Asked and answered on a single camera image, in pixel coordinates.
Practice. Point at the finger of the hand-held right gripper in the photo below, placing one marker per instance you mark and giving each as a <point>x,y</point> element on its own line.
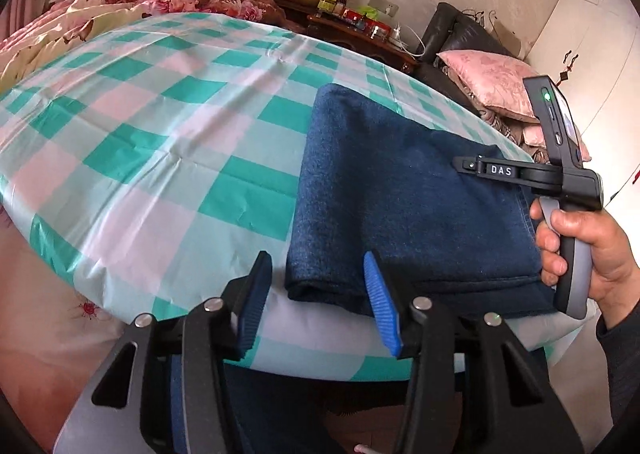
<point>492,169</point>

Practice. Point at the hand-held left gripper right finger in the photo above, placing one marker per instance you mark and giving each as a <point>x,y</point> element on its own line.
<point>382,304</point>

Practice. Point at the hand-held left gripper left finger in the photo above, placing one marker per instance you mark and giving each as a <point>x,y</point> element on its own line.
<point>255,304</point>

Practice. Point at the blue denim pants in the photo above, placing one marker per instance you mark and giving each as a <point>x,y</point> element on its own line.
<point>400,194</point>

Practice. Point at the person's right forearm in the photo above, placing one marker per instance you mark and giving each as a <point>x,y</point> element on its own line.
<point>622,359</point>

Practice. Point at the person's right hand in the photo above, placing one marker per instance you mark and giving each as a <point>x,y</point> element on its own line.
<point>610,254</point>

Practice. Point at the small pink pillow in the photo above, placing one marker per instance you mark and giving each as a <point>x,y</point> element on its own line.
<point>532,135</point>

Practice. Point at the large pink pillow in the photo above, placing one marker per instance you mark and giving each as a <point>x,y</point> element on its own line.
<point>490,79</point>

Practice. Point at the white wardrobe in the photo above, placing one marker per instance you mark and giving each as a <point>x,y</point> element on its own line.
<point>600,59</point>

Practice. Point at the black leather sofa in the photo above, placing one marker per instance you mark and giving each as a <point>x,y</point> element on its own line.
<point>450,34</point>

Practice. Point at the white charger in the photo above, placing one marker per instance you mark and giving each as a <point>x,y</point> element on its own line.
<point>397,34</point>

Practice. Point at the dark wooden nightstand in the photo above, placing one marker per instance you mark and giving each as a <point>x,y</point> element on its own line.
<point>360,42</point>

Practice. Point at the green white checked tablecloth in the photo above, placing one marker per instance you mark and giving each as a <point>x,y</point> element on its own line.
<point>150,134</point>

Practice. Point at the green packet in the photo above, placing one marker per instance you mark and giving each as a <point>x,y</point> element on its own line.
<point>370,11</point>

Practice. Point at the small red box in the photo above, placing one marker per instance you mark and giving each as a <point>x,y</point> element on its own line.
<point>350,14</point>

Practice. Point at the pink floral bed sheet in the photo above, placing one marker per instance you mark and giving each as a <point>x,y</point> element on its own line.
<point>45,344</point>

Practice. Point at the yellow green small item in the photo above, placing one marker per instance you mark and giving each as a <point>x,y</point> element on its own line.
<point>327,2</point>

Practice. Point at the wall socket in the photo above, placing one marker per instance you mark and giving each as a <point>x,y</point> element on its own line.
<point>380,1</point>

